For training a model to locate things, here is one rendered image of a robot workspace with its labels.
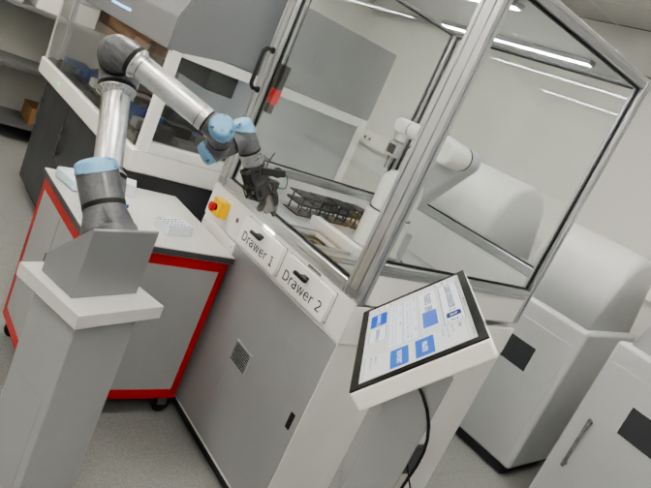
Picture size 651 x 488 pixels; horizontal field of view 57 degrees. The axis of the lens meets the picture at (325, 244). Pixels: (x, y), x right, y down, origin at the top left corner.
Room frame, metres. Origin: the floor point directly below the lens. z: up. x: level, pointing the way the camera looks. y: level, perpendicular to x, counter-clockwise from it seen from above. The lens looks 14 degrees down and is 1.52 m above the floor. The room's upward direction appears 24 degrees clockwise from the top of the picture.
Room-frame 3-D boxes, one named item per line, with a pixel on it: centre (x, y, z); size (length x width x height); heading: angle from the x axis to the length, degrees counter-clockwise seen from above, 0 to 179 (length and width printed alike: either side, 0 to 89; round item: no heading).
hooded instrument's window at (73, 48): (3.63, 1.14, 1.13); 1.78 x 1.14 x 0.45; 43
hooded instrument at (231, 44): (3.66, 1.14, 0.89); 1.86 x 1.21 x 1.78; 43
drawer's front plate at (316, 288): (1.92, 0.00, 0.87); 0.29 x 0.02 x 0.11; 43
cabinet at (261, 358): (2.45, -0.16, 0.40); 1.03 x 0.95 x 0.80; 43
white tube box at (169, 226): (2.20, 0.56, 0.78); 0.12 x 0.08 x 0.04; 151
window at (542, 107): (2.10, -0.50, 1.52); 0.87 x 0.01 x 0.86; 133
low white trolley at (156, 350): (2.24, 0.72, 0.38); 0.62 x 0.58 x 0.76; 43
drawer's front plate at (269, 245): (2.15, 0.22, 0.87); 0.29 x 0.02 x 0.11; 43
